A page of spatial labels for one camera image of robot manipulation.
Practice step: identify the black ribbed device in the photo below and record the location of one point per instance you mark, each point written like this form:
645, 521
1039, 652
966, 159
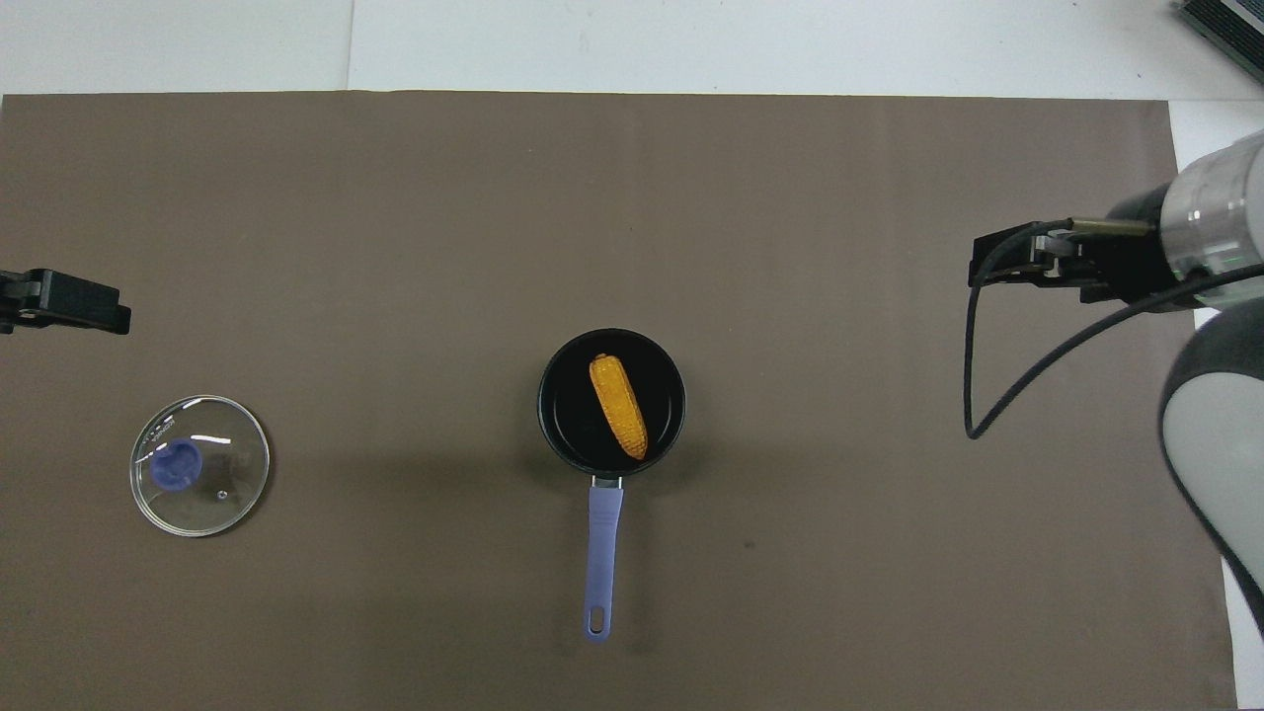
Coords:
1224, 20

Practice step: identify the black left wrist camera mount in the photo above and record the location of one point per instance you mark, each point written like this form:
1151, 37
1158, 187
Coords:
79, 299

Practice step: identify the yellow corn cob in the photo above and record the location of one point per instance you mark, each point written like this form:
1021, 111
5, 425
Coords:
619, 405

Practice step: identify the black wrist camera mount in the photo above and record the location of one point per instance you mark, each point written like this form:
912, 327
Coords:
79, 299
1116, 262

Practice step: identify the brown table mat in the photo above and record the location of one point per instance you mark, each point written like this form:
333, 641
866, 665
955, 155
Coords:
395, 247

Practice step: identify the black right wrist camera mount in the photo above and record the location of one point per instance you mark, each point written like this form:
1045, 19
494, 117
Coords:
1116, 262

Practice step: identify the glass lid purple knob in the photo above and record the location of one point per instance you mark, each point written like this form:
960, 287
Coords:
212, 474

